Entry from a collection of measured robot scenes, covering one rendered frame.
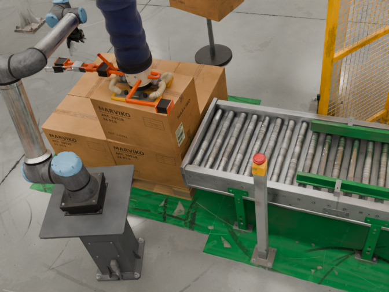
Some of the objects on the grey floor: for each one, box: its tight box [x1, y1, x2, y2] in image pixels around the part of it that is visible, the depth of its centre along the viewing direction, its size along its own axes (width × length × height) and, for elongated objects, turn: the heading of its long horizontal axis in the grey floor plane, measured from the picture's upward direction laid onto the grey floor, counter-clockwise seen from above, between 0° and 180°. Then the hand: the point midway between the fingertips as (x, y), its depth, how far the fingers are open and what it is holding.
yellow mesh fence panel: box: [318, 0, 389, 125], centre depth 285 cm, size 87×10×210 cm, turn 128°
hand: (77, 49), depth 287 cm, fingers open, 14 cm apart
